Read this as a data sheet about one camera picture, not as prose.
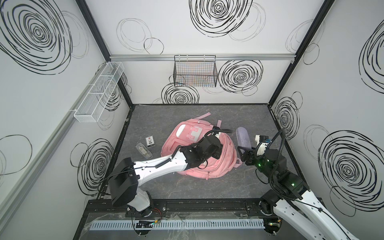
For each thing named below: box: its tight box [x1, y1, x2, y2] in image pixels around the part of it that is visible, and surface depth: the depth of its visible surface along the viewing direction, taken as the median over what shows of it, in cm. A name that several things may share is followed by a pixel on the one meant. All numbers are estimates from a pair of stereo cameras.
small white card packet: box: [145, 135, 156, 149], surface depth 101 cm
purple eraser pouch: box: [236, 127, 252, 154], surface depth 74 cm
